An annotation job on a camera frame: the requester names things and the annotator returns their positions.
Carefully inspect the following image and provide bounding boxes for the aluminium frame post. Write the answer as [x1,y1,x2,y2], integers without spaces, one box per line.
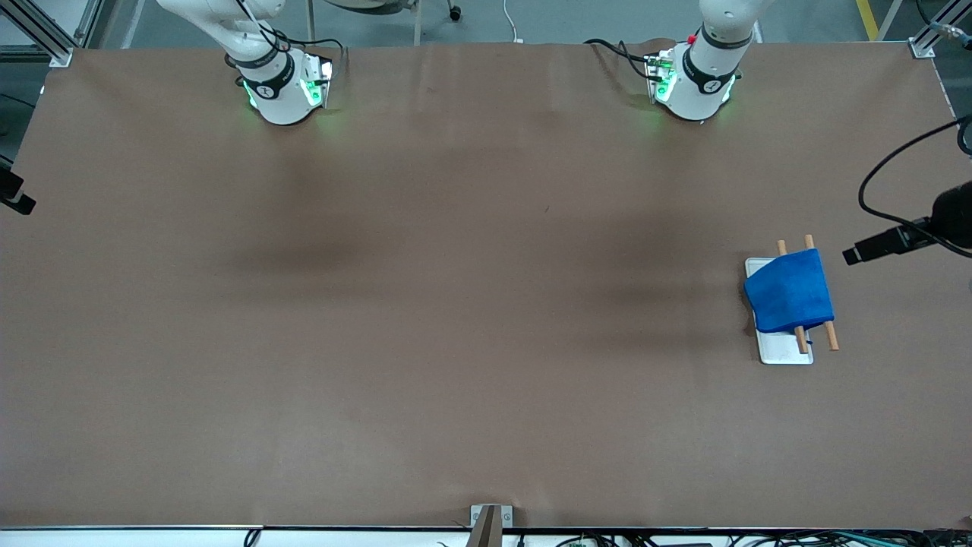
[909,0,972,59]
[0,0,74,68]

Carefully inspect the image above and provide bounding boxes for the white towel rack wooden bars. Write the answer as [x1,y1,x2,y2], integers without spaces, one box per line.
[744,234,840,365]

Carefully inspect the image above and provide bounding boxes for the blue towel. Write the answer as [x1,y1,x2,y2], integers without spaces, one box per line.
[743,249,836,335]

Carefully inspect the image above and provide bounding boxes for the black base power cable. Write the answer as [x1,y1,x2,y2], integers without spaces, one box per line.
[275,27,349,58]
[583,38,655,81]

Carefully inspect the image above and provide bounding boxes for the chair base with caster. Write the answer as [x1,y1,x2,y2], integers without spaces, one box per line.
[304,0,462,46]

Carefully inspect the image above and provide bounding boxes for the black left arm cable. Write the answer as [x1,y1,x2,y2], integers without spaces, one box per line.
[858,114,972,255]

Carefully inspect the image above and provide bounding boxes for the metal table edge bracket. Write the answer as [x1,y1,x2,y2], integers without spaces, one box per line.
[470,504,514,547]

